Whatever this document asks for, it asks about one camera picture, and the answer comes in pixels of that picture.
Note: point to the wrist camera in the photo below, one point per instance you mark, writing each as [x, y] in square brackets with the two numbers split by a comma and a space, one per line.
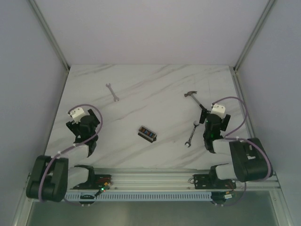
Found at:
[76, 114]
[218, 110]

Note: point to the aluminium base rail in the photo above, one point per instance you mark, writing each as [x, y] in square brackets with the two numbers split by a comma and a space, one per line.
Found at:
[151, 180]

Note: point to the black mounting plate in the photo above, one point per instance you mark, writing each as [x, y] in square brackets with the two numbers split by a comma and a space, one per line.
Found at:
[207, 182]
[101, 181]

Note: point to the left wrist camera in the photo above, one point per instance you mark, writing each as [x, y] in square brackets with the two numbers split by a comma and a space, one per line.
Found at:
[76, 114]

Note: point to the silver combination wrench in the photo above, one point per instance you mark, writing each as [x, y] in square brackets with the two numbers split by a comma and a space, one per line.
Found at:
[188, 142]

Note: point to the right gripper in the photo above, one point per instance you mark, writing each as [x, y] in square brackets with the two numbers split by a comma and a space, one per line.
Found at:
[224, 123]

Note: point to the black handled claw hammer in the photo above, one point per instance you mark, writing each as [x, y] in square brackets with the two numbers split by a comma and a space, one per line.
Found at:
[191, 94]

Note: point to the black fuse box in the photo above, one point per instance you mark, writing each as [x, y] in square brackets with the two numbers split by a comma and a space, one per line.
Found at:
[147, 134]

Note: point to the slotted cable duct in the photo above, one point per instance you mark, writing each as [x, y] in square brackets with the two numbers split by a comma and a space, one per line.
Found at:
[138, 196]

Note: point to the right aluminium frame post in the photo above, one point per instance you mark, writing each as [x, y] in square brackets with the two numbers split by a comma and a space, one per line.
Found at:
[255, 33]

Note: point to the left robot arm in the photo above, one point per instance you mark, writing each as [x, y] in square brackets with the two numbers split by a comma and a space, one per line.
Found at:
[53, 176]

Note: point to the small silver wrench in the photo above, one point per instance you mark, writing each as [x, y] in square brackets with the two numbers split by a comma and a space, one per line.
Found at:
[115, 97]

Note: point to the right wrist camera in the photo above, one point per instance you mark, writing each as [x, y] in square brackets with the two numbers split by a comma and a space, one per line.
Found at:
[218, 110]

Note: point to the aluminium frame post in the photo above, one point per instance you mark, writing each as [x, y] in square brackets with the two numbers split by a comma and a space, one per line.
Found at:
[255, 33]
[46, 29]

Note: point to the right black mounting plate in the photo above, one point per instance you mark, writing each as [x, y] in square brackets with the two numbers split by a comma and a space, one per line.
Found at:
[207, 182]

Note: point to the left aluminium frame post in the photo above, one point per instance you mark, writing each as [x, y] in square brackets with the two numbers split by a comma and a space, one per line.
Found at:
[46, 29]

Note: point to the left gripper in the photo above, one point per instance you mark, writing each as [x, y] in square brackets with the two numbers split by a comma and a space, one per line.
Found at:
[71, 125]

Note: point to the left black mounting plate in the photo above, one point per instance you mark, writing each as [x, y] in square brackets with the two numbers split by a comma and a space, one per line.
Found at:
[101, 181]

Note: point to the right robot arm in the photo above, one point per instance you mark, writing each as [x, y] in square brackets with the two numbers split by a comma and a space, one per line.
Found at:
[248, 159]

